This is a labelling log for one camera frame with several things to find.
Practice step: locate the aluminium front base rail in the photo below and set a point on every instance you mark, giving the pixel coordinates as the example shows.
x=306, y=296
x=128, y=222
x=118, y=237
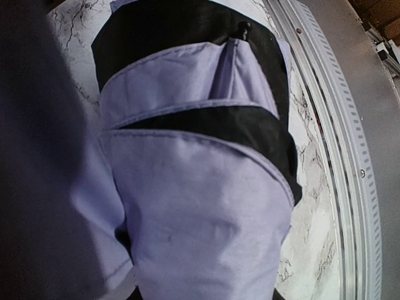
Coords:
x=344, y=240

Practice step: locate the lavender folding umbrella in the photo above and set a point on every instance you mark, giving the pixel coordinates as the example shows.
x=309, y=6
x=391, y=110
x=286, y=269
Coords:
x=194, y=98

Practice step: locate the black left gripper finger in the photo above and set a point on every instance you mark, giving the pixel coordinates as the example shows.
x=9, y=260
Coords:
x=47, y=246

